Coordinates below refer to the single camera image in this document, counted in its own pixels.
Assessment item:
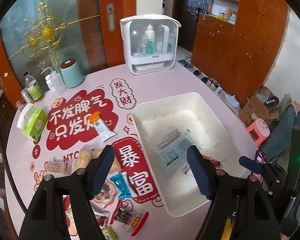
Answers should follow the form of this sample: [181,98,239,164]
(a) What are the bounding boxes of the clear bag puffed sticks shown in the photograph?
[74,145,94,171]

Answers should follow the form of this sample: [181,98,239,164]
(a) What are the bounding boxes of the clear bag rice cracker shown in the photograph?
[94,149,121,174]

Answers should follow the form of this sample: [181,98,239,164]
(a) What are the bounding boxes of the white label clear snack packet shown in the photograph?
[45,161,72,176]

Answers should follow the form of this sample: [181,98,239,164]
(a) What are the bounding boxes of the blue white snack packet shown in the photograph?
[110,171,138,200]

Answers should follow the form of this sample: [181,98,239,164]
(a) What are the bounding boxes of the orange white snack bar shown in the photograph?
[87,112,117,142]

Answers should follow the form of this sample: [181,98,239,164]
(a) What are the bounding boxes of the red edged dried fruit packet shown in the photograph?
[109,199,149,237]

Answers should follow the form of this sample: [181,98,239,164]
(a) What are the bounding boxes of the smartphone with lit screen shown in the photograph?
[251,150,268,184]

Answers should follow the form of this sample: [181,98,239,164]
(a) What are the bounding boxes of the pink plastic stool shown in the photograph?
[246,118,270,146]

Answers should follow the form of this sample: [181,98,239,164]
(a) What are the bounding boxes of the pink printed table mat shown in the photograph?
[5,62,260,240]

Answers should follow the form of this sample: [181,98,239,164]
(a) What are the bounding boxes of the cardboard box on floor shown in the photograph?
[238,87,281,127]

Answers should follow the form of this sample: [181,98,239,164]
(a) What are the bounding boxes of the green tissue pack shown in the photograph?
[17,103,48,142]

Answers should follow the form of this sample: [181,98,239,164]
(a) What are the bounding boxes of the light blue sachet packet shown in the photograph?
[155,127,203,178]

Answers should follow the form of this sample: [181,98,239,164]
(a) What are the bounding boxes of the white plastic storage bin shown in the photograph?
[132,92,245,217]

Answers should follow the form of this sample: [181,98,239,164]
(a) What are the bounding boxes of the white squeeze wash bottle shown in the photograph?
[41,67,66,95]

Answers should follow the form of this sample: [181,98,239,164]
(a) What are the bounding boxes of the clear bottle green label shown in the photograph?
[24,72,43,102]

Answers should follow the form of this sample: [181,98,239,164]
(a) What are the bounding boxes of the mint green round canister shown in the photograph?
[60,58,84,88]

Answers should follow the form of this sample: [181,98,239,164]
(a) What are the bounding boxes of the small silver tin can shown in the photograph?
[20,88,34,103]

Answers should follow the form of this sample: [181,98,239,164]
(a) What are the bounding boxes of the small white pill bottle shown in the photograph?
[45,74,56,93]

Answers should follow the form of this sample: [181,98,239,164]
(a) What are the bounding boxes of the wooden wardrobe cabinet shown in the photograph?
[191,0,288,106]

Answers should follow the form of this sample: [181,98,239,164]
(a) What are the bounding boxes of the white cosmetics organizer box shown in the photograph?
[120,14,181,75]

